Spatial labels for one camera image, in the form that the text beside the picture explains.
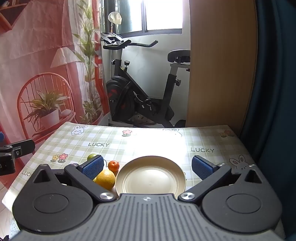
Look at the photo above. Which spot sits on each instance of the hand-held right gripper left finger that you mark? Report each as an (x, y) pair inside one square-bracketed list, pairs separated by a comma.
[(93, 166)]

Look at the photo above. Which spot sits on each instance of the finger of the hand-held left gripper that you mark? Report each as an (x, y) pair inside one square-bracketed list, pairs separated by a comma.
[(22, 146), (1, 136)]

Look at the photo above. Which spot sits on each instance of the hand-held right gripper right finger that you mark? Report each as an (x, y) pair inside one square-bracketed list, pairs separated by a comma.
[(201, 169)]

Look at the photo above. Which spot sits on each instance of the green jujube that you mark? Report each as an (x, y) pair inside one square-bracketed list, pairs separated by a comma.
[(91, 157)]

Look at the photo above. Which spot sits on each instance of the large yellow orange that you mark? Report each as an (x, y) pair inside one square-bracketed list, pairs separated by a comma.
[(106, 180)]

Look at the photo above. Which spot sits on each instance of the small mandarin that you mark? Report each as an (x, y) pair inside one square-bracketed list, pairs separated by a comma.
[(113, 166)]

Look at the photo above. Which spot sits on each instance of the cream round plate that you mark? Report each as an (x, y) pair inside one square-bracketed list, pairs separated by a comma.
[(150, 178)]

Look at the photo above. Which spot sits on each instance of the black exercise bike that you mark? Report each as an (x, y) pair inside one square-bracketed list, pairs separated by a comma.
[(129, 92)]

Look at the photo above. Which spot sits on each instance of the wooden cabinet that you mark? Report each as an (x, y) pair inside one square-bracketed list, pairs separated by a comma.
[(219, 69)]

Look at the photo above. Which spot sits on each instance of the dark blue cloth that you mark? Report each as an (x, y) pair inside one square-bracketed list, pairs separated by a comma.
[(277, 92)]

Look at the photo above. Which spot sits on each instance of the white cloth bag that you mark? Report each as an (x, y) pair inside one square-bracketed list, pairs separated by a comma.
[(115, 17)]

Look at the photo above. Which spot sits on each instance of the window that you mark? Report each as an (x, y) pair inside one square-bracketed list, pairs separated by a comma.
[(161, 14)]

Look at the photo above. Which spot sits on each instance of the red printed wall tapestry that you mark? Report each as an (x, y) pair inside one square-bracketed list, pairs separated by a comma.
[(34, 46)]

